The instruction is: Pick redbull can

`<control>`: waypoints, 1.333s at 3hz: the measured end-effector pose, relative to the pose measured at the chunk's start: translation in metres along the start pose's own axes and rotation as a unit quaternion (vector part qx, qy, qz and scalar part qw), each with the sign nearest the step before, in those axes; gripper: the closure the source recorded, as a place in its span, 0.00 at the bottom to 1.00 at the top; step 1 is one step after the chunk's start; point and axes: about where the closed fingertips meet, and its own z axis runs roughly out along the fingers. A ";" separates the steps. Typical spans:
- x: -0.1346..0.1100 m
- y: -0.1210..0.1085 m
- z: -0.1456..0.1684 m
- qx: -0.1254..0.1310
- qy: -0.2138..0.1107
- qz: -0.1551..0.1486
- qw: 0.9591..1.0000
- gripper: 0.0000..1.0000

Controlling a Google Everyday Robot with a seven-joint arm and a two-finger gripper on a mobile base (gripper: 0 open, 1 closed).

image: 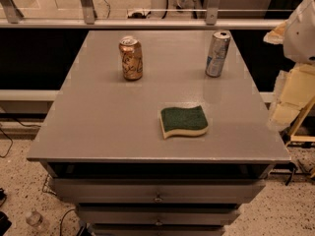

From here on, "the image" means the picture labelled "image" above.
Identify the grey drawer cabinet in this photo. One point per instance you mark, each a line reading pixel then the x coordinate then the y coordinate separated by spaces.
pixel 102 141

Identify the gold soda can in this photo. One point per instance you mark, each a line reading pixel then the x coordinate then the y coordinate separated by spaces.
pixel 131 57

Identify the green yellow sponge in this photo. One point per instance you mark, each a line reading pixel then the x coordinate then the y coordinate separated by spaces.
pixel 187 122

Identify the yellow wooden stand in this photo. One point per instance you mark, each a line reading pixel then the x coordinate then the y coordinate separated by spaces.
pixel 292 133

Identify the metal railing frame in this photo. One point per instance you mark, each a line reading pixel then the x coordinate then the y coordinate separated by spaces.
pixel 140 14

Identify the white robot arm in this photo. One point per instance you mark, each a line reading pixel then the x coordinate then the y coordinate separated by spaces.
pixel 297 34

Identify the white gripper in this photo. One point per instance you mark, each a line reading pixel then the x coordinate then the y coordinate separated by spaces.
pixel 300 38

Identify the silver blue redbull can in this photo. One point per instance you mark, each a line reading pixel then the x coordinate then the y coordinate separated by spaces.
pixel 217 52

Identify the clear plastic water bottle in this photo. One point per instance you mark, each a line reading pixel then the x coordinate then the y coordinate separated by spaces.
pixel 37 221

